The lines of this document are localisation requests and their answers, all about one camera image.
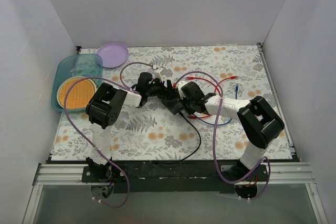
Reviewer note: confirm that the orange woven round coaster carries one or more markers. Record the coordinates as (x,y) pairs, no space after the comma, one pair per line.
(80,94)

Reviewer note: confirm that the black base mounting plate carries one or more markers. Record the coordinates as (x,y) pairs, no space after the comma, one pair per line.
(159,176)

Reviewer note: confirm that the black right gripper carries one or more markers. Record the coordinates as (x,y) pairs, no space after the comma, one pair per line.
(180,102)

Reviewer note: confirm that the teal plastic tray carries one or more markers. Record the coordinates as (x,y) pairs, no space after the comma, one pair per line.
(82,65)

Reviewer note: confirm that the purple plastic plate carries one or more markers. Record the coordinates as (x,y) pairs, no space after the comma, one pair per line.
(113,55)

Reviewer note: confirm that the black network switch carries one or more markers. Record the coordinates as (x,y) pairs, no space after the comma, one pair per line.
(173,104)

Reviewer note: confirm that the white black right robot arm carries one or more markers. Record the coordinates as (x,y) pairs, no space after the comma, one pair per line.
(259,120)

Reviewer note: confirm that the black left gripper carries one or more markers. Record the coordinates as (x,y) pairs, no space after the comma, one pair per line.
(163,91)

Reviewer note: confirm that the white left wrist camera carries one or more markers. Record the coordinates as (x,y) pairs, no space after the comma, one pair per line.
(158,72)

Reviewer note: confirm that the aluminium frame rail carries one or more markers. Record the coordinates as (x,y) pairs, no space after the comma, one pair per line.
(71,174)

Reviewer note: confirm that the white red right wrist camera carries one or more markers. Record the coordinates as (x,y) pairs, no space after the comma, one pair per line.
(179,86)

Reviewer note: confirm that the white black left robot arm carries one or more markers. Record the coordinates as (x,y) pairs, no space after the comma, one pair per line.
(104,108)

